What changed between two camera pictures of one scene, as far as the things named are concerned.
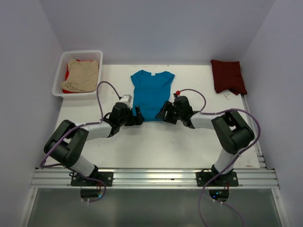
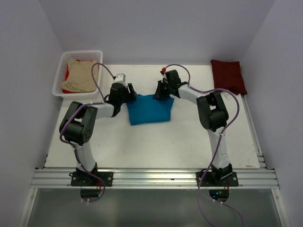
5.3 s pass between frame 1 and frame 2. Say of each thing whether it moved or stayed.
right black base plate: stayed
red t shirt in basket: stayed
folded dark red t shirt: stayed
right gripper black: moved
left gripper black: moved
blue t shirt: moved
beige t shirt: stayed
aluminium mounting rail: stayed
